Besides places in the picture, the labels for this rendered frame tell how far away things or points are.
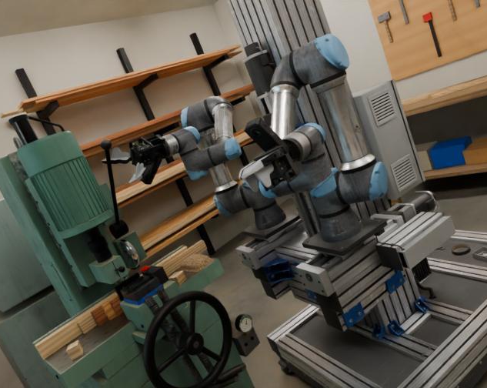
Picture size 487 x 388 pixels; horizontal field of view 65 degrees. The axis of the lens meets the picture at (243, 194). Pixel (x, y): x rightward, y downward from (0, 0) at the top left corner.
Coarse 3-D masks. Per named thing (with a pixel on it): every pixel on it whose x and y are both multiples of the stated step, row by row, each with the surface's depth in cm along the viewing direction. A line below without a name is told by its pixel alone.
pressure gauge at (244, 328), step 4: (240, 316) 136; (244, 316) 136; (248, 316) 137; (236, 320) 136; (240, 320) 135; (244, 320) 136; (248, 320) 137; (236, 324) 136; (240, 324) 135; (244, 324) 136; (248, 324) 137; (252, 324) 138; (236, 328) 136; (240, 328) 134; (244, 328) 136; (248, 328) 137; (244, 332) 135; (248, 332) 136
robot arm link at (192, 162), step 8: (192, 152) 140; (200, 152) 141; (184, 160) 142; (192, 160) 141; (200, 160) 140; (208, 160) 140; (192, 168) 141; (200, 168) 142; (208, 168) 143; (192, 176) 143; (200, 176) 142
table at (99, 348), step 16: (192, 272) 136; (208, 272) 136; (224, 272) 140; (192, 288) 131; (112, 320) 123; (128, 320) 118; (80, 336) 121; (96, 336) 116; (112, 336) 112; (128, 336) 115; (144, 336) 110; (160, 336) 111; (64, 352) 115; (96, 352) 109; (112, 352) 112; (48, 368) 116; (64, 368) 105; (80, 368) 106; (96, 368) 108; (64, 384) 105
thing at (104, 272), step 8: (112, 256) 131; (120, 256) 128; (96, 264) 129; (104, 264) 125; (112, 264) 126; (120, 264) 127; (96, 272) 131; (104, 272) 125; (112, 272) 126; (128, 272) 129; (104, 280) 129; (112, 280) 125
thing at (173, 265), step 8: (200, 240) 155; (192, 248) 151; (200, 248) 153; (176, 256) 147; (184, 256) 148; (168, 264) 143; (176, 264) 145; (168, 272) 143; (80, 320) 123; (88, 320) 123; (80, 328) 122; (88, 328) 123
